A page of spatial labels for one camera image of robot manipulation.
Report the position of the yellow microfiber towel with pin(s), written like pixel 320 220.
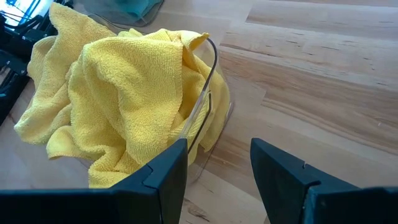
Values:
pixel 53 71
pixel 133 93

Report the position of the blue microfiber towel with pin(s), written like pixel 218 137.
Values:
pixel 136 7

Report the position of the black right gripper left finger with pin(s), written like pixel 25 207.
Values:
pixel 93 207

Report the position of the large window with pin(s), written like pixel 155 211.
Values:
pixel 18 12

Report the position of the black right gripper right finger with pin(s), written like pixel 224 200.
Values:
pixel 342 205

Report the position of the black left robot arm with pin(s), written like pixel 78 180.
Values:
pixel 12 93

